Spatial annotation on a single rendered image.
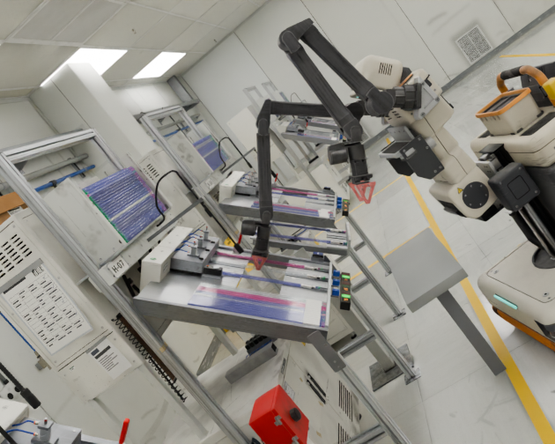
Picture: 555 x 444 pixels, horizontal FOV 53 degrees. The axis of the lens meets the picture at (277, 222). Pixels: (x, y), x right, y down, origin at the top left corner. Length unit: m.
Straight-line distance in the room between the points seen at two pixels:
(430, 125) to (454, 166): 0.18
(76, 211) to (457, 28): 8.52
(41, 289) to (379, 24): 8.37
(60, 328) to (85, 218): 0.42
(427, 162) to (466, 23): 8.01
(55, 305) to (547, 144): 1.86
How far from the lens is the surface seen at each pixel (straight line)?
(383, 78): 2.15
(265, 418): 1.70
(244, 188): 3.71
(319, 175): 6.94
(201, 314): 2.06
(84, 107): 5.70
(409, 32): 9.96
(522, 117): 2.33
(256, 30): 10.02
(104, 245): 2.20
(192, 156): 3.52
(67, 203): 2.21
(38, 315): 2.29
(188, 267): 2.36
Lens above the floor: 1.42
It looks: 9 degrees down
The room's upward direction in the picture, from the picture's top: 38 degrees counter-clockwise
